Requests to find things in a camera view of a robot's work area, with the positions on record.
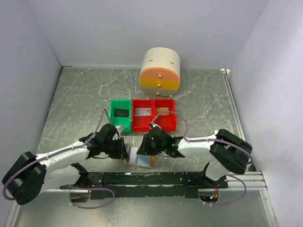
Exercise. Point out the silver card with black stripe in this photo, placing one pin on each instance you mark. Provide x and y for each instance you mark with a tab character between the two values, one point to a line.
142	111

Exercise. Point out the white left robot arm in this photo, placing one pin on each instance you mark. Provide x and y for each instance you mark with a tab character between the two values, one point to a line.
32	174

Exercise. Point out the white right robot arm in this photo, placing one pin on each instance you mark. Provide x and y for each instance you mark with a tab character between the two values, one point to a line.
232	154

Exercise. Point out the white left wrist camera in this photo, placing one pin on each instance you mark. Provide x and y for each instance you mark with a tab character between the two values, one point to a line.
120	129

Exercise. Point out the red bin with silver card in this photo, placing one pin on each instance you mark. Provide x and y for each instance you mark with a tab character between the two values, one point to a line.
141	123

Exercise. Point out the round three-drawer mini cabinet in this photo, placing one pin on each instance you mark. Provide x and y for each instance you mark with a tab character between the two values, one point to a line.
160	72

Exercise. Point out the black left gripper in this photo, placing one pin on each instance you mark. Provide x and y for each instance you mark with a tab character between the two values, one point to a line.
121	152

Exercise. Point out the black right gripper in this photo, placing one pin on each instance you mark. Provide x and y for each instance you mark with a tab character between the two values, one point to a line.
144	149

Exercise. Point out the red bin with gold card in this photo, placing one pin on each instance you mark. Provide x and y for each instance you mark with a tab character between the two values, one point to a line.
167	122

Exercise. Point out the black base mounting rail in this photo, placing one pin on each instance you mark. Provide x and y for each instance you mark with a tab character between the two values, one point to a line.
153	184

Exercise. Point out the gold VIP card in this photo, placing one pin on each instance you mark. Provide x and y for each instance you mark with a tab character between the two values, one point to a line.
162	110

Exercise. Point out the green plastic bin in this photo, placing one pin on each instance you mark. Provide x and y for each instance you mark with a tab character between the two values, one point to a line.
121	104

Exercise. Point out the aluminium frame rail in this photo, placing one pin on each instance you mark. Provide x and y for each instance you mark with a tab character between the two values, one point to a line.
253	177

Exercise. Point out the tan leather card holder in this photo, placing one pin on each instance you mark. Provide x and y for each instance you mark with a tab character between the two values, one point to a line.
143	161

